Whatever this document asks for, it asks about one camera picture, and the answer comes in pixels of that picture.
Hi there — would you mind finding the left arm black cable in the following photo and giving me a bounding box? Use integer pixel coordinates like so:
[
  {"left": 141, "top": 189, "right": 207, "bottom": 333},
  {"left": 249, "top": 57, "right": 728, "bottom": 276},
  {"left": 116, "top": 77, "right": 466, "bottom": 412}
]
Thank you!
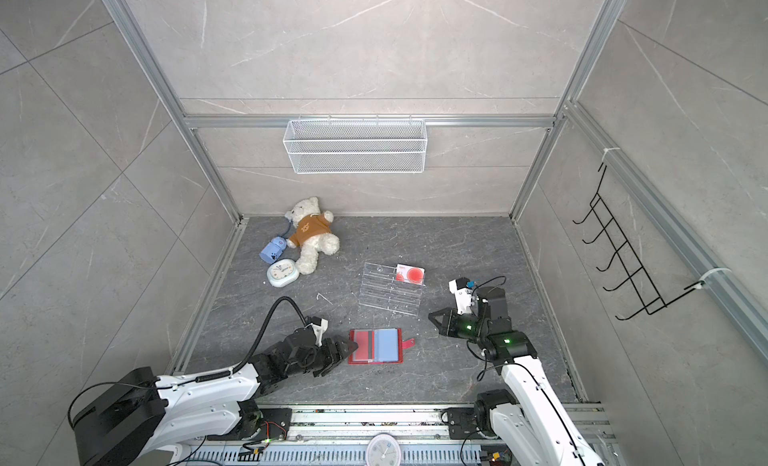
[{"left": 67, "top": 296, "right": 310, "bottom": 428}]

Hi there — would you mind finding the clear acrylic card stand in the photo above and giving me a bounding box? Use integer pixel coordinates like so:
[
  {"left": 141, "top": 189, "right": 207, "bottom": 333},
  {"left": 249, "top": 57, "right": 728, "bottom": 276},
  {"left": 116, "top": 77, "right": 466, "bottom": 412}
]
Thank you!
[{"left": 358, "top": 262, "right": 425, "bottom": 317}]

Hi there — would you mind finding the light blue alarm clock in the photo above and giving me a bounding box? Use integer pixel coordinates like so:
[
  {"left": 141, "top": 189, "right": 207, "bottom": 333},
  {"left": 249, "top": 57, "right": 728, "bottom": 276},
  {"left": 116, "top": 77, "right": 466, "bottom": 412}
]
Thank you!
[{"left": 267, "top": 259, "right": 300, "bottom": 288}]

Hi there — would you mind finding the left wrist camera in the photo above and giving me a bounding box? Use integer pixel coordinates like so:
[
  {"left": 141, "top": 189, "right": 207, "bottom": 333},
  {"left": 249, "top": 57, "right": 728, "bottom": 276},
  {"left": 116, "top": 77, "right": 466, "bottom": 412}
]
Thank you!
[{"left": 307, "top": 316, "right": 329, "bottom": 347}]

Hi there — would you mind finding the blue small bottle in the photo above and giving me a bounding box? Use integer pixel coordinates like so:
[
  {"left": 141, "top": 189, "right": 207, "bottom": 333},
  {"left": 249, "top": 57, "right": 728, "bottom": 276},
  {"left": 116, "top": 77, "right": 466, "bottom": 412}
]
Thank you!
[{"left": 259, "top": 236, "right": 287, "bottom": 265}]

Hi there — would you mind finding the black wire hook rack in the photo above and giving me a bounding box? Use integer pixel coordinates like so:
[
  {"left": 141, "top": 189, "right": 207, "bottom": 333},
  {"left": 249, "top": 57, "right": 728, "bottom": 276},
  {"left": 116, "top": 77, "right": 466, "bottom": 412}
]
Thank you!
[{"left": 572, "top": 163, "right": 706, "bottom": 322}]

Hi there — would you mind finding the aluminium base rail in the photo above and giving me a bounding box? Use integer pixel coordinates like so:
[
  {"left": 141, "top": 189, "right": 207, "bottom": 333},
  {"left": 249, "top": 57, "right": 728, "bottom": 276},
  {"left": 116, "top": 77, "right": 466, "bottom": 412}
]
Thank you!
[{"left": 113, "top": 404, "right": 619, "bottom": 466}]

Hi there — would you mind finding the white teddy bear orange shirt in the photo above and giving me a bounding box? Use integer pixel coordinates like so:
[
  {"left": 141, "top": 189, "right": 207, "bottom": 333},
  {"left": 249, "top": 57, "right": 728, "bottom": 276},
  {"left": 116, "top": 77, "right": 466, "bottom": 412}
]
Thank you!
[{"left": 285, "top": 197, "right": 340, "bottom": 276}]

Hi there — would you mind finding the white wire mesh basket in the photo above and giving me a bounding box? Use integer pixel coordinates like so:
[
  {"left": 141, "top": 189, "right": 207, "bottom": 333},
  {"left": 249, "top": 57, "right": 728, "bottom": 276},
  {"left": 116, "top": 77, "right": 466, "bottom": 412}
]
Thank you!
[{"left": 283, "top": 119, "right": 428, "bottom": 175}]

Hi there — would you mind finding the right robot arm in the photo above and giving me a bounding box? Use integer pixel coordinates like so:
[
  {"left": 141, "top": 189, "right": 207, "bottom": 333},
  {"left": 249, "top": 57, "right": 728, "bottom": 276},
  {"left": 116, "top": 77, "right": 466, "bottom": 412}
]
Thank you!
[{"left": 428, "top": 277, "right": 604, "bottom": 465}]

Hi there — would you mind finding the white round clock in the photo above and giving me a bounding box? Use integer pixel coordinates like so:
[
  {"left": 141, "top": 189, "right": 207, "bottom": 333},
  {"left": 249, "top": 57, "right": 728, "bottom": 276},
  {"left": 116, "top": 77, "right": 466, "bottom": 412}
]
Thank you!
[{"left": 365, "top": 433, "right": 403, "bottom": 466}]

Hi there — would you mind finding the red leather card holder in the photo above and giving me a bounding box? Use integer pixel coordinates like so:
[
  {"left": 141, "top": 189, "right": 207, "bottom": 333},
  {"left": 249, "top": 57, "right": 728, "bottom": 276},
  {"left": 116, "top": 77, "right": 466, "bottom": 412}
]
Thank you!
[{"left": 348, "top": 328, "right": 416, "bottom": 365}]

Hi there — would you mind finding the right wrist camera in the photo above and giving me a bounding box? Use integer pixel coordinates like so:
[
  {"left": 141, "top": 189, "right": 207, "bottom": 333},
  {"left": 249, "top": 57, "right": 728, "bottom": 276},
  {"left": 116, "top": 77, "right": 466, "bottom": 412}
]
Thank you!
[{"left": 449, "top": 277, "right": 476, "bottom": 315}]

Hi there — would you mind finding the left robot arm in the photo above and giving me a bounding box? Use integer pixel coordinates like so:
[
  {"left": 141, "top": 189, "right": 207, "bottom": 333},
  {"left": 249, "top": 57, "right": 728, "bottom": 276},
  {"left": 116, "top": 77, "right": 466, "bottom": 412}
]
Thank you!
[{"left": 72, "top": 328, "right": 357, "bottom": 465}]

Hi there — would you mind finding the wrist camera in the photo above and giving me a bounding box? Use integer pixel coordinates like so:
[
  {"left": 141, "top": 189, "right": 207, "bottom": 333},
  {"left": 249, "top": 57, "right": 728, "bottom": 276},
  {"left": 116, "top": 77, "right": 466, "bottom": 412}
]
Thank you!
[
  {"left": 449, "top": 277, "right": 476, "bottom": 315},
  {"left": 307, "top": 316, "right": 329, "bottom": 347}
]

